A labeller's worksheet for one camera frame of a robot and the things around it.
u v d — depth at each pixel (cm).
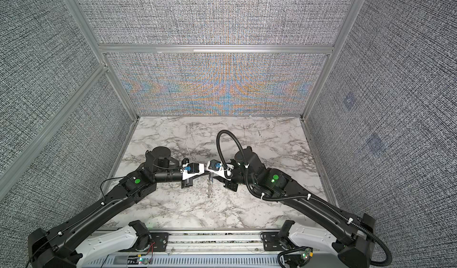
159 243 73
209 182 69
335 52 87
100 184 90
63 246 39
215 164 55
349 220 40
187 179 59
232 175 58
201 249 73
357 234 39
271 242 73
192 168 53
